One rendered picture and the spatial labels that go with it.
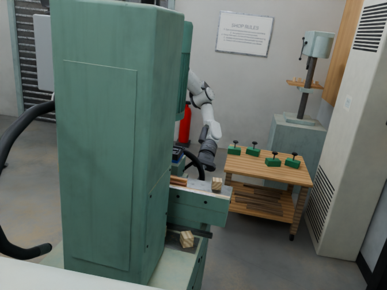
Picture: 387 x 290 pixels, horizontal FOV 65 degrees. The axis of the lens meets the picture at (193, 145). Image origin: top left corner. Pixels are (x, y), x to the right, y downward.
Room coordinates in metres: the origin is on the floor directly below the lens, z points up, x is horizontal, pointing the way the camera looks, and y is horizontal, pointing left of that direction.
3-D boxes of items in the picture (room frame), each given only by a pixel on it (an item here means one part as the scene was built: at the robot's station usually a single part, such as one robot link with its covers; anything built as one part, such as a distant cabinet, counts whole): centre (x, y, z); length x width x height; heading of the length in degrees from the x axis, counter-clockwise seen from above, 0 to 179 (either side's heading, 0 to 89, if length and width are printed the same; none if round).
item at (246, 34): (3.90, -0.44, 1.48); 0.64 x 0.02 x 0.46; 84
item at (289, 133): (3.05, -1.04, 0.79); 0.62 x 0.48 x 1.58; 172
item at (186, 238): (0.86, -0.01, 0.82); 0.04 x 0.04 x 0.04; 22
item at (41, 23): (0.72, 0.33, 1.40); 0.10 x 0.06 x 0.16; 170
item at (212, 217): (1.12, 0.12, 0.87); 0.61 x 0.30 x 0.06; 80
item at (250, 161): (2.32, -0.61, 0.32); 0.66 x 0.57 x 0.64; 82
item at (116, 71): (0.72, 0.18, 1.16); 0.22 x 0.22 x 0.72; 80
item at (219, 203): (0.97, 0.15, 0.93); 0.60 x 0.02 x 0.06; 80
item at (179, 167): (1.20, 0.11, 0.91); 0.15 x 0.14 x 0.09; 80
